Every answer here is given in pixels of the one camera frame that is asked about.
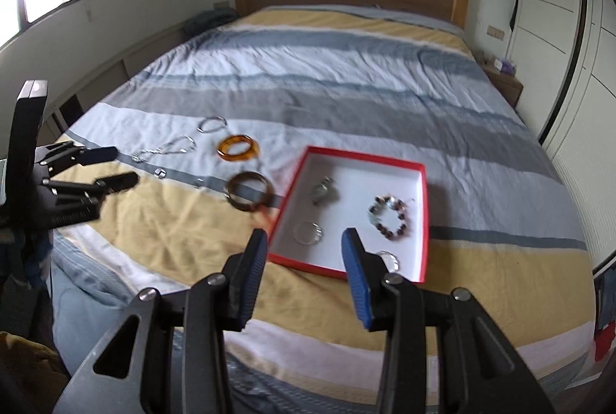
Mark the dark green cloth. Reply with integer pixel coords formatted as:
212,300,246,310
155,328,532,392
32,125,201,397
185,8,237,35

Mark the dark brown bangle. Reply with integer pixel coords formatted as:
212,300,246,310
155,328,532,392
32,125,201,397
224,171,276,213

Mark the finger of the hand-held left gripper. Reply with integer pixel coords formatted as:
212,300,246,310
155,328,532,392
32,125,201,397
36,142,119,177
47,171,141,209

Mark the white window-side shelf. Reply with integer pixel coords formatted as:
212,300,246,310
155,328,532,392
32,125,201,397
45,23,189,132

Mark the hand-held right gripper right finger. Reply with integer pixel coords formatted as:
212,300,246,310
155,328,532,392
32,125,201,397
341,228,554,414

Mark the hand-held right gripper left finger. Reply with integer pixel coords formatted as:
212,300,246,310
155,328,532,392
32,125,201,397
52,228,268,414

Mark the white wardrobe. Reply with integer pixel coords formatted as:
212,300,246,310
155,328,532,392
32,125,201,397
504,0,616,273

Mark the brown beaded bracelet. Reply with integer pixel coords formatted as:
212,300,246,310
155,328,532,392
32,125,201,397
367,196,415,239

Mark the red jewelry box tray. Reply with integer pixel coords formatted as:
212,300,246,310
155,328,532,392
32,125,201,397
266,146,429,284

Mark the wooden nightstand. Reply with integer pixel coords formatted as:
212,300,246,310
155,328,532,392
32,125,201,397
482,58,524,108

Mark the silver chain bracelet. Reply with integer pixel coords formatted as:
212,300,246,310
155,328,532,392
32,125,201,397
131,135,197,164

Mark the yellow cloth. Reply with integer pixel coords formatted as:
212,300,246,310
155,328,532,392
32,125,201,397
0,331,69,414

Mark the amber bangle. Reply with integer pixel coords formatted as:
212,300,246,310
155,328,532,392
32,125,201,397
216,134,261,163

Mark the striped bed blanket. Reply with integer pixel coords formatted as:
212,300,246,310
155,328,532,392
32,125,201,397
48,4,598,414

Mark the red cloth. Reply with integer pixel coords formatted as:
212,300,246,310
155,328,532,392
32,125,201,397
593,330,616,364

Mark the thin silver bangle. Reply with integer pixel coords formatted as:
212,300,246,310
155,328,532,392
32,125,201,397
293,221,324,246
196,116,228,134
375,250,401,273

